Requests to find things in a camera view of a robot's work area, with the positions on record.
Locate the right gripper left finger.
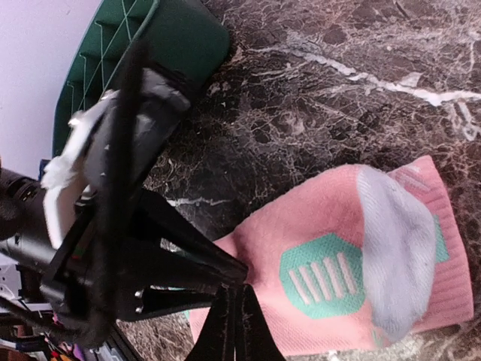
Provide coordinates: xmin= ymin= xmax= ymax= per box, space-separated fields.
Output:
xmin=189 ymin=285 xmax=241 ymax=361

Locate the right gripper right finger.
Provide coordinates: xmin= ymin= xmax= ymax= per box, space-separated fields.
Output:
xmin=234 ymin=284 xmax=286 ymax=361

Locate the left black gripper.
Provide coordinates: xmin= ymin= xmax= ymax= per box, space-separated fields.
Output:
xmin=14 ymin=37 xmax=250 ymax=350

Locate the pink sock with green patches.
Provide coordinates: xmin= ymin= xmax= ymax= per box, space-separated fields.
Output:
xmin=186 ymin=154 xmax=475 ymax=358

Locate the green plastic divider tray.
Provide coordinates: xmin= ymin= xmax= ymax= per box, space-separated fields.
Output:
xmin=52 ymin=1 xmax=230 ymax=156

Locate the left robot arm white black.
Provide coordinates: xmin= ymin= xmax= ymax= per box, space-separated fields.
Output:
xmin=1 ymin=41 xmax=255 ymax=359

